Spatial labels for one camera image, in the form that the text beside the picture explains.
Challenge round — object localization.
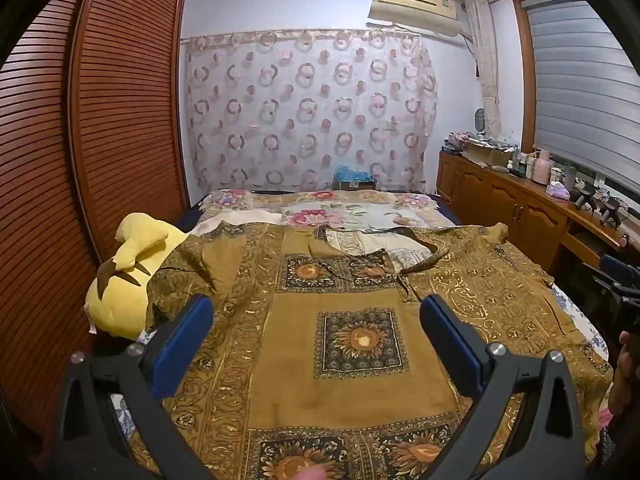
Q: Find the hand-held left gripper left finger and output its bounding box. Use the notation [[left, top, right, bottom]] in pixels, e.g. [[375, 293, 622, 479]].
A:
[[50, 294, 216, 480]]

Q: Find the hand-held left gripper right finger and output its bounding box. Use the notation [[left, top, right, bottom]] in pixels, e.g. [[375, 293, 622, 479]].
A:
[[419, 294, 588, 480]]

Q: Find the golden brown patterned shirt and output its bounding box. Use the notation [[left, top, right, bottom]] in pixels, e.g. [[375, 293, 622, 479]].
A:
[[145, 220, 616, 480]]

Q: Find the person's right hand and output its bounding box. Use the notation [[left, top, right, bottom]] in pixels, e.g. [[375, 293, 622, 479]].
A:
[[607, 330, 640, 416]]

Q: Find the blue floral bed sheet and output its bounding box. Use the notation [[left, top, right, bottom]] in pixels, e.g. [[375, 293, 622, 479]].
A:
[[550, 280, 613, 361]]

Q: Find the black device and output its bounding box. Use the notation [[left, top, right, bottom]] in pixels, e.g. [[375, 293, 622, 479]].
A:
[[595, 195, 623, 223], [570, 182, 598, 208]]

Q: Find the yellow plush toy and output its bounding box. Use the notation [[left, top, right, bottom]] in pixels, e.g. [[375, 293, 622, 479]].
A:
[[84, 212, 193, 341]]

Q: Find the wooden sideboard cabinet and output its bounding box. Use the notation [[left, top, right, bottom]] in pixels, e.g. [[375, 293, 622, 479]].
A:
[[437, 150, 631, 281]]

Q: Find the pink thermos jug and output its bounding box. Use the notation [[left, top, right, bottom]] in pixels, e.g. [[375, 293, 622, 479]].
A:
[[532, 149, 552, 186]]

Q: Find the pink floral blanket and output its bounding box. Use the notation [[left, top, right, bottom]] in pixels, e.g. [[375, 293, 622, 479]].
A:
[[192, 189, 458, 261]]

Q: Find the cardboard box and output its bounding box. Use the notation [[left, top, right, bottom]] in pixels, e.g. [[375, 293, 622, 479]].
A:
[[462, 142, 516, 168]]

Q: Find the blue bundle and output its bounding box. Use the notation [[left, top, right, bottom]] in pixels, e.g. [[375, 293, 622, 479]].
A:
[[334, 164, 376, 191]]

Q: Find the grey window blind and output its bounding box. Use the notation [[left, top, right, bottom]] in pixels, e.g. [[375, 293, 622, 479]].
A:
[[522, 0, 640, 181]]

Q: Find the small white fan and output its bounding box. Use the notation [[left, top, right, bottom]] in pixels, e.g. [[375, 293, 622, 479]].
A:
[[472, 109, 493, 142]]

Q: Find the wooden louvered wardrobe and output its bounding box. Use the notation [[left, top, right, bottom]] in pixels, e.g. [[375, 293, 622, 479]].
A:
[[0, 0, 191, 441]]

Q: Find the sheer circle print curtain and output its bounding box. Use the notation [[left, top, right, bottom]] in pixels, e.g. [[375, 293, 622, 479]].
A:
[[182, 30, 438, 193]]

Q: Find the beige floral window curtain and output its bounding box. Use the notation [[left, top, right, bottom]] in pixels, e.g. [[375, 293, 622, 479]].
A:
[[465, 0, 503, 141]]

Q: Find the wooden window frame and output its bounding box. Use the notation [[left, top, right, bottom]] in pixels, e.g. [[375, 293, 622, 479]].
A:
[[510, 0, 591, 156]]

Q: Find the wall air conditioner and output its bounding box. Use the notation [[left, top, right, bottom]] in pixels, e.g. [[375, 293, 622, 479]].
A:
[[369, 0, 461, 38]]

